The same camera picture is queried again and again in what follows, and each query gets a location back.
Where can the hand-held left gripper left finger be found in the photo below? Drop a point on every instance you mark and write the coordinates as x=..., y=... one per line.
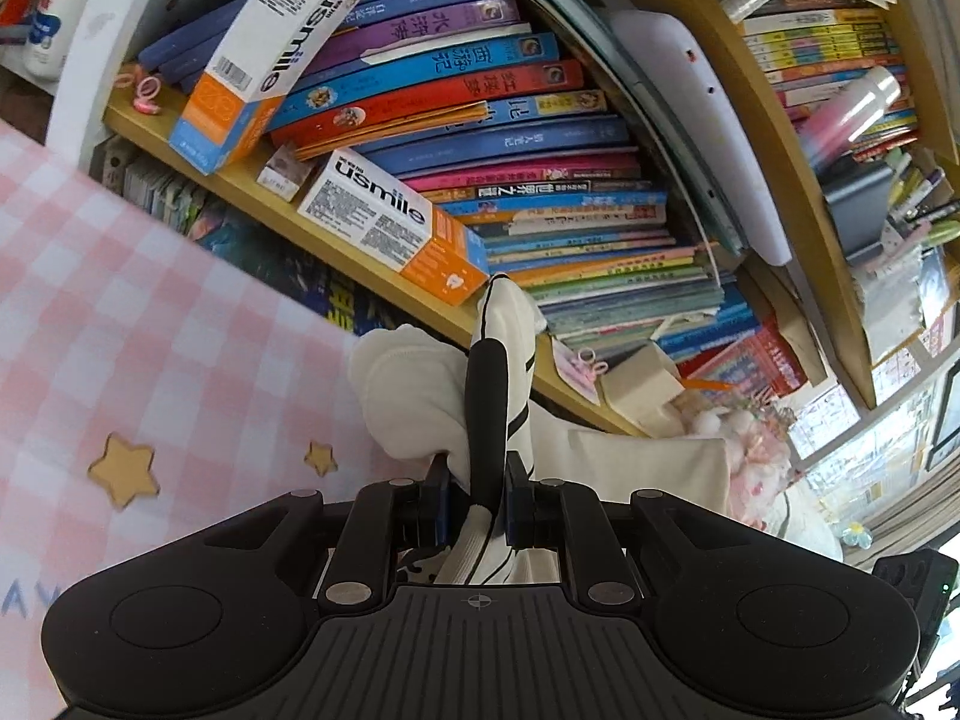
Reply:
x=439, y=510

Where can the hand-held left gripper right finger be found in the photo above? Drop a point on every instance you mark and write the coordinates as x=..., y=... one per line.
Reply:
x=517, y=514

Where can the white black-striped garment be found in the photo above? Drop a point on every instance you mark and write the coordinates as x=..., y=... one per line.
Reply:
x=405, y=390

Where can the pink scissors clips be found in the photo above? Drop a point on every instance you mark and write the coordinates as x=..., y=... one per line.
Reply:
x=581, y=364

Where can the beige pen holder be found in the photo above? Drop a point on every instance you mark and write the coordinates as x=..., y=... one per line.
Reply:
x=641, y=386

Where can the pink white plush rabbit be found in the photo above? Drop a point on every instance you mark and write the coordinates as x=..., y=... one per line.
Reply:
x=765, y=465

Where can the red book set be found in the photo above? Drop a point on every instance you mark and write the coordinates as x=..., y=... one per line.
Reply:
x=757, y=360

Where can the wooden bookshelf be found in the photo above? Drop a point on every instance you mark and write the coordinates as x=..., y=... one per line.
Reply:
x=337, y=240

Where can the long white orange box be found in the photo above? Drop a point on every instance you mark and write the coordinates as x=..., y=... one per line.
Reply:
x=390, y=225

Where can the pink checked desk mat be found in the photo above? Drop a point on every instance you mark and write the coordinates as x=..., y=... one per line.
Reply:
x=150, y=315

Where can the row of colourful books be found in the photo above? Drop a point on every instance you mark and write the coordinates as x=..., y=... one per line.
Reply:
x=525, y=165

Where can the small brown box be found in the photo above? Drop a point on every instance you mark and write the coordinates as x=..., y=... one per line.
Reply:
x=285, y=172

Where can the white tablet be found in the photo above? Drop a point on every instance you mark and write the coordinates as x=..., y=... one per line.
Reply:
x=712, y=135

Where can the tall white orange box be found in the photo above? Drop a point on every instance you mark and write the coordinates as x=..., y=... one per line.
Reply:
x=255, y=67

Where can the white shelf unit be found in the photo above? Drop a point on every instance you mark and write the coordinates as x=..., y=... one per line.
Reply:
x=97, y=37

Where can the white bottle green lid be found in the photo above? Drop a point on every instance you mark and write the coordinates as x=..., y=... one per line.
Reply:
x=64, y=22

